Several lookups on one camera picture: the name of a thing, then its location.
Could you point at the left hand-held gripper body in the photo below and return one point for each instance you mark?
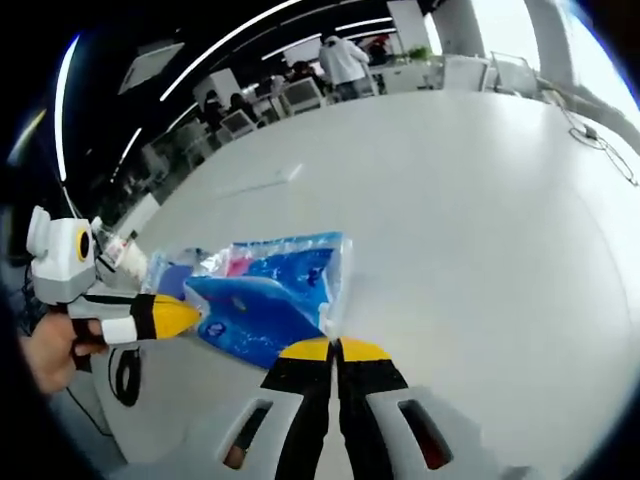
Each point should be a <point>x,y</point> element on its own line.
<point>60,265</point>

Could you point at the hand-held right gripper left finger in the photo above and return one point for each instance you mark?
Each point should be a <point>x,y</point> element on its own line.
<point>305,400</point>

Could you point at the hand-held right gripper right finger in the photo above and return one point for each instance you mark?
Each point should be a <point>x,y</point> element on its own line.
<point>370,400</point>

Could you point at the clear pouch with blue pad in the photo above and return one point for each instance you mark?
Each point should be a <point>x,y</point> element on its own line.
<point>167,275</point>

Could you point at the clear plastic water bottle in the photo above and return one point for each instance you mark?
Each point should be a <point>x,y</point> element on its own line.
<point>114,245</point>

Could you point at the blue tissue pack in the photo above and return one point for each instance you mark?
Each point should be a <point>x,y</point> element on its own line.
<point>270,300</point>

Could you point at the person's left hand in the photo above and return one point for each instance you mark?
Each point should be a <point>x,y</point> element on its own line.
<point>50,355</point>

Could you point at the white power strip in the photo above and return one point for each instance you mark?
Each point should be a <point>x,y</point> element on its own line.
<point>292,173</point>

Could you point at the white office chair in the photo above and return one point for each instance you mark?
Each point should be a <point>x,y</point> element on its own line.
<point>465,72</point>
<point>237,126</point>
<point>515,71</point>
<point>302,96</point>

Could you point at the ceiling air conditioner unit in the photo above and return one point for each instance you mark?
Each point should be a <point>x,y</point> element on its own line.
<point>150,67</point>

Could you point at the curved ceiling light strip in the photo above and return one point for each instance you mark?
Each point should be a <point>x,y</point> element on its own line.
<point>225,45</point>

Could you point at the white display screen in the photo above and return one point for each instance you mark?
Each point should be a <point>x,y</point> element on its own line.
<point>302,51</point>

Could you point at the green potted plant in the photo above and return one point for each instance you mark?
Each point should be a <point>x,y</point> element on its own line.
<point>419,52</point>

